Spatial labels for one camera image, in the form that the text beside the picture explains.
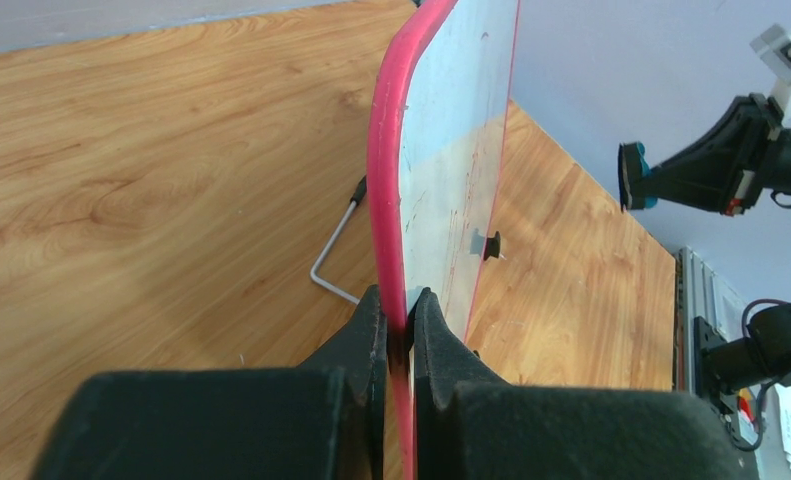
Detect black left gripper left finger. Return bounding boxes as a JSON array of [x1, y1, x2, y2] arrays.
[[31, 286, 387, 479]]

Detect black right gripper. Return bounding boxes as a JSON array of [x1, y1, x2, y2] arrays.
[[643, 93, 783, 216]]

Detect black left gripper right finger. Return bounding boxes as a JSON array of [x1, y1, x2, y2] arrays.
[[411, 289, 758, 479]]

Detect blue black foam eraser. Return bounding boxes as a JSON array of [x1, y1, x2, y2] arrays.
[[617, 142, 657, 211]]

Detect pink framed whiteboard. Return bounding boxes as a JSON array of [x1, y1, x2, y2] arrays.
[[367, 1, 520, 479]]

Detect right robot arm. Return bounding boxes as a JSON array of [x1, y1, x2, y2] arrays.
[[620, 94, 791, 299]]

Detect black right whiteboard foot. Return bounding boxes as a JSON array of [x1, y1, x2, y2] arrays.
[[469, 229, 502, 261]]

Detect aluminium side rail right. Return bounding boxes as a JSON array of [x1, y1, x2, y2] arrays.
[[673, 247, 746, 393]]

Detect metal wire whiteboard stand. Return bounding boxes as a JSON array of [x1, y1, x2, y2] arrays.
[[310, 175, 368, 306]]

